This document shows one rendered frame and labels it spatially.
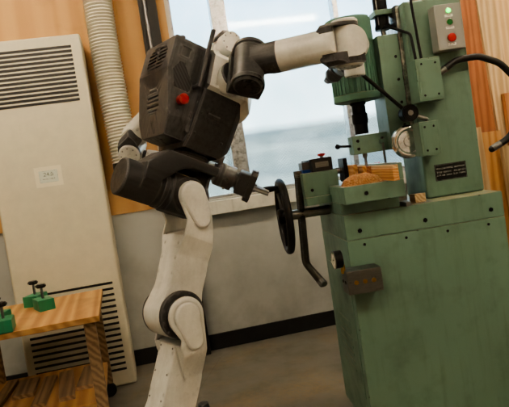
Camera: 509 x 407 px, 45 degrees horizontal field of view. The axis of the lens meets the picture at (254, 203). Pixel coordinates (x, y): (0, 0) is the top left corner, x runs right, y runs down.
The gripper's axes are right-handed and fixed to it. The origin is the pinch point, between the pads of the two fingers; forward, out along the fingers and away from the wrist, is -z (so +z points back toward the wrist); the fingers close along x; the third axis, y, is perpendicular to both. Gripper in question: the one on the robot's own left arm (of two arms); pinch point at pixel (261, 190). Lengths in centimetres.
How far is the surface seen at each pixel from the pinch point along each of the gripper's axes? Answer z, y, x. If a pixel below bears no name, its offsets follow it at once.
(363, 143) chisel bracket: -29.5, 9.6, 28.9
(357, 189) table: -27.8, -19.2, 17.5
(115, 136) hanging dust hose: 72, 101, -27
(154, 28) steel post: 75, 130, 29
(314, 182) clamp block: -17.5, 2.5, 9.5
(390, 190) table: -38.5, -18.2, 21.0
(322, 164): -17.8, 4.4, 16.7
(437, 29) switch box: -36, 8, 76
